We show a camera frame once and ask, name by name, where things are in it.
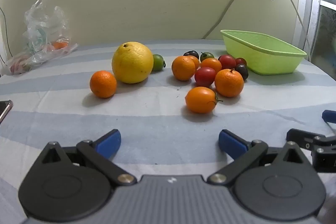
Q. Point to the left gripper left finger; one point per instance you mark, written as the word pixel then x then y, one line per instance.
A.
pixel 70 183

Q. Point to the large red tomato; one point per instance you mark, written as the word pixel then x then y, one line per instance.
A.
pixel 205 76

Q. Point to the dark purple cherry tomato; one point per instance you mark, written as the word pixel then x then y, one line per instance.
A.
pixel 242 69

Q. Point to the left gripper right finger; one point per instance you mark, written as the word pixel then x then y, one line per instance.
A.
pixel 266 183

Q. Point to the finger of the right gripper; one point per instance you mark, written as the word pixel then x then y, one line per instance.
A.
pixel 329 117
pixel 322 148

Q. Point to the smartphone with pink case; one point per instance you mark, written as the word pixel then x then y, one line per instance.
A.
pixel 5 107

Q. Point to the light green plastic basket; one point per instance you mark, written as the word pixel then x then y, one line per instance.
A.
pixel 264 54

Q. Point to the clear plastic bag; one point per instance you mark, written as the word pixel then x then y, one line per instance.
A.
pixel 47 37

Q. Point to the large yellow grapefruit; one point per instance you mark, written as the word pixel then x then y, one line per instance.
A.
pixel 132 62

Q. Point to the small red cherry tomato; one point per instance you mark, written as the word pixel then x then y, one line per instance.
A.
pixel 241 61

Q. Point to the small orange tomato back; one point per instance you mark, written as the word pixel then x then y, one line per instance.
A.
pixel 195 60

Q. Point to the small orange mandarin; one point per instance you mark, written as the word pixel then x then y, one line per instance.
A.
pixel 103 84

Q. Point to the orange oval tomato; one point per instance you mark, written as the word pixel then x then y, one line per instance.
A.
pixel 201 100

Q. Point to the striped blue white bedsheet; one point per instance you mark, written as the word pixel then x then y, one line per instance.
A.
pixel 159 135

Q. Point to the red round tomato back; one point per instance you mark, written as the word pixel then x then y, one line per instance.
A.
pixel 227 62

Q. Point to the green cherry tomato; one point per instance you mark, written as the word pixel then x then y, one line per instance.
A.
pixel 159 63

